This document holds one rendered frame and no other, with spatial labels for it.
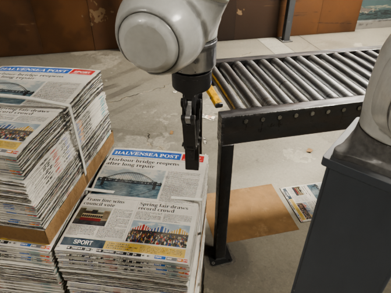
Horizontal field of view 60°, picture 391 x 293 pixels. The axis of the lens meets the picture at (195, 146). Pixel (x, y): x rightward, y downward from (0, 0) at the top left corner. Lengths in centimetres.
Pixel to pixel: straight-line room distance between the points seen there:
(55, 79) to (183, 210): 44
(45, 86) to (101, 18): 343
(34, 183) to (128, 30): 41
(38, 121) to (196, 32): 43
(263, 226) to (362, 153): 125
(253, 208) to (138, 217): 126
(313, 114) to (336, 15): 386
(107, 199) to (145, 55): 52
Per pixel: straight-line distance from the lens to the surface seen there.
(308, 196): 213
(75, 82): 87
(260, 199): 205
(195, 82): 62
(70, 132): 80
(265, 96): 137
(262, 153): 241
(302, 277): 99
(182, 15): 38
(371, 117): 70
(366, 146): 72
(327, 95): 146
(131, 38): 39
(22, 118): 76
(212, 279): 169
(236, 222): 191
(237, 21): 454
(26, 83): 91
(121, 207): 83
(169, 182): 88
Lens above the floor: 140
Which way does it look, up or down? 35 degrees down
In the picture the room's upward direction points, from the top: straight up
